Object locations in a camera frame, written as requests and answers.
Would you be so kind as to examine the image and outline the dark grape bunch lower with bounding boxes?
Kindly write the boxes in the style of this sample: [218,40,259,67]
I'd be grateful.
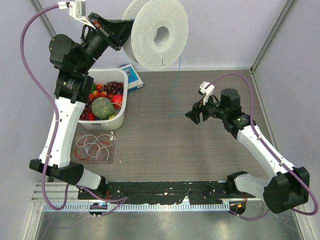
[79,98,94,121]

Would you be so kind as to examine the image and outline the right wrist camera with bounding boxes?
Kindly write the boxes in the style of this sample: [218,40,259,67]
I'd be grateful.
[198,81,215,106]

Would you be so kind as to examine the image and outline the small peach fruits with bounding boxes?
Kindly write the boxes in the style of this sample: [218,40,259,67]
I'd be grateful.
[88,83,114,100]

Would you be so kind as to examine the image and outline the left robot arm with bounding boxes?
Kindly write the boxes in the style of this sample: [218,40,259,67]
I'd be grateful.
[29,12,134,200]

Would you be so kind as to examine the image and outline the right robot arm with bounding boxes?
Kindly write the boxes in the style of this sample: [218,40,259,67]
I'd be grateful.
[185,86,310,214]

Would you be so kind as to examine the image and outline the green lime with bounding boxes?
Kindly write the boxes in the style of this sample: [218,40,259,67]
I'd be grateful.
[90,82,97,93]

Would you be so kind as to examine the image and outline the blue white box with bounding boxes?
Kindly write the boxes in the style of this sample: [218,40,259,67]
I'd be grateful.
[119,63,144,92]

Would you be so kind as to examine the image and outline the aluminium rail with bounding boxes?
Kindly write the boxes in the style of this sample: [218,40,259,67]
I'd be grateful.
[31,182,79,203]

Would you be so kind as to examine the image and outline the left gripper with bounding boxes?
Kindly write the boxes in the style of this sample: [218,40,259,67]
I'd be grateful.
[76,12,136,74]

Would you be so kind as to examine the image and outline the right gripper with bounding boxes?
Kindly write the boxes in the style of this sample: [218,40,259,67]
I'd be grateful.
[186,91,229,124]

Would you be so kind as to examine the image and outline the red cable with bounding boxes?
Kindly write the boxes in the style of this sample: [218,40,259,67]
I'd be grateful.
[74,136,115,161]

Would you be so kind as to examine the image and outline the white slotted cable duct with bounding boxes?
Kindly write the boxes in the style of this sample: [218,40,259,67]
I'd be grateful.
[42,201,230,213]

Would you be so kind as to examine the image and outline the red apple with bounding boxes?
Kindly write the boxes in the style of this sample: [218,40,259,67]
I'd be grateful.
[111,94,123,109]

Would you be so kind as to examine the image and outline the white cable spool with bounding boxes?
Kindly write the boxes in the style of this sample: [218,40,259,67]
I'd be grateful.
[122,0,189,71]

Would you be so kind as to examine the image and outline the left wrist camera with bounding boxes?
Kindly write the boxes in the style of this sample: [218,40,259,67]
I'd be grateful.
[69,0,95,28]

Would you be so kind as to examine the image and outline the green melon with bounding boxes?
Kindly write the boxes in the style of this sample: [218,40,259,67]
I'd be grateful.
[91,97,116,120]

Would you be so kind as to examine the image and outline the white plastic basket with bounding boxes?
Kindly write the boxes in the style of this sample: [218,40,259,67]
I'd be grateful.
[78,68,128,131]

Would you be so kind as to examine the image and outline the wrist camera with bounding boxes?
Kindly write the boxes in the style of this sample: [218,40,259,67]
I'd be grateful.
[69,0,95,28]
[198,81,215,106]

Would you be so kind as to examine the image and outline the red strawberry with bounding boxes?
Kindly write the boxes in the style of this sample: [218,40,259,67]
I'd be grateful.
[87,112,96,121]

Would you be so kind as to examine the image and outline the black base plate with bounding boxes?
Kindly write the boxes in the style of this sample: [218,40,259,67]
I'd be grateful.
[78,181,254,205]

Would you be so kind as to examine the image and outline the blue cable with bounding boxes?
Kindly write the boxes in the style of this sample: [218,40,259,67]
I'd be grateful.
[167,56,187,118]

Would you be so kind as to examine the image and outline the clear plastic tray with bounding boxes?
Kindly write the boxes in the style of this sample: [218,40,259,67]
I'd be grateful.
[70,130,117,165]

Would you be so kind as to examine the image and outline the dark grape bunch upper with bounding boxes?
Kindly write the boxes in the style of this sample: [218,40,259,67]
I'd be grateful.
[103,81,124,95]

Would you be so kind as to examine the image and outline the dark grape bunch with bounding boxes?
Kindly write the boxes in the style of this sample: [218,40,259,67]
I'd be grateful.
[103,81,124,95]
[79,98,94,121]

